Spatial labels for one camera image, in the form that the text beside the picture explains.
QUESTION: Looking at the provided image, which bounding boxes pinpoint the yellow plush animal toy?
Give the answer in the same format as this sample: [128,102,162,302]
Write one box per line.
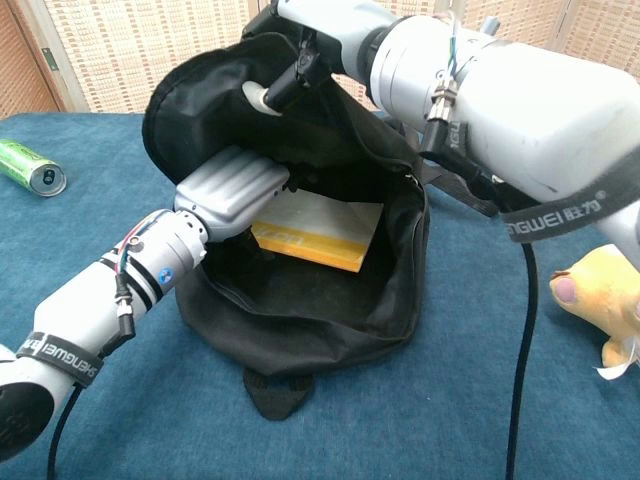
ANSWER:
[548,243,640,384]

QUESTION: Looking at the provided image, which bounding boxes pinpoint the white and yellow book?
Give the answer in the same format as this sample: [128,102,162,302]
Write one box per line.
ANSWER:
[249,192,386,274]

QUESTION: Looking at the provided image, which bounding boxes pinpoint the green drink can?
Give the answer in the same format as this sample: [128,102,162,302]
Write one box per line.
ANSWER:
[0,138,67,198]

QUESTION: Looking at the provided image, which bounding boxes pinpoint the black fabric backpack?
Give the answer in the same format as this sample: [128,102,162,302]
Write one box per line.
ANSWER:
[141,32,506,421]

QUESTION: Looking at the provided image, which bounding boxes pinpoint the woven folding screen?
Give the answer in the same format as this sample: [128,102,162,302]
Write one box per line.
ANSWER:
[24,0,640,114]

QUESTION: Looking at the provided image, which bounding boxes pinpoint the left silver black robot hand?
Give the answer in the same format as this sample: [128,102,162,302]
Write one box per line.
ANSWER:
[172,145,292,245]

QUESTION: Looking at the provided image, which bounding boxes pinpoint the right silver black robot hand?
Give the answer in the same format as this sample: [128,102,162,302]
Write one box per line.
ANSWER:
[242,0,404,117]

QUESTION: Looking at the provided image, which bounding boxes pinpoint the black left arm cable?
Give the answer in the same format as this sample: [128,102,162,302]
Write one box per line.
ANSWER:
[46,383,87,480]

